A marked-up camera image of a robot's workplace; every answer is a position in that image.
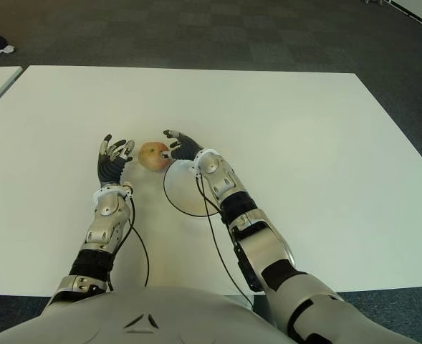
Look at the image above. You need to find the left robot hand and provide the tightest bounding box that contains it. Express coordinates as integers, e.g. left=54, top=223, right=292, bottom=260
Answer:
left=96, top=134, right=136, bottom=188

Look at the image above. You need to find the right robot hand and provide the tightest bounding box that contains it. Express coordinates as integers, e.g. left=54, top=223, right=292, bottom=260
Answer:
left=162, top=129, right=205, bottom=168

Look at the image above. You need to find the yellow-red apple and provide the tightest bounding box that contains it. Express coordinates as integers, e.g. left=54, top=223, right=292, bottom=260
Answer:
left=138, top=141, right=171, bottom=172

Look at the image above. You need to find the white plate black rim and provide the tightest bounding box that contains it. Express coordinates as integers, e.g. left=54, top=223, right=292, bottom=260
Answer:
left=163, top=159, right=226, bottom=218

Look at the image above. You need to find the grey robot torso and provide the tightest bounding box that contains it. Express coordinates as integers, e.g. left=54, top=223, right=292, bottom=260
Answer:
left=0, top=286, right=297, bottom=344

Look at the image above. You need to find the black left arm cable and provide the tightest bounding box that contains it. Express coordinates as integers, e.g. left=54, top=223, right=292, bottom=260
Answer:
left=108, top=199, right=150, bottom=291

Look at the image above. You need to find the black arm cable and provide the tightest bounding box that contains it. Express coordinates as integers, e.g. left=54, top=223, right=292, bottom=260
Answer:
left=196, top=177, right=254, bottom=305
left=108, top=199, right=150, bottom=291

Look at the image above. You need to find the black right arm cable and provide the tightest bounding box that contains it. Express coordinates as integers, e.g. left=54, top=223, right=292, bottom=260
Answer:
left=196, top=177, right=254, bottom=305

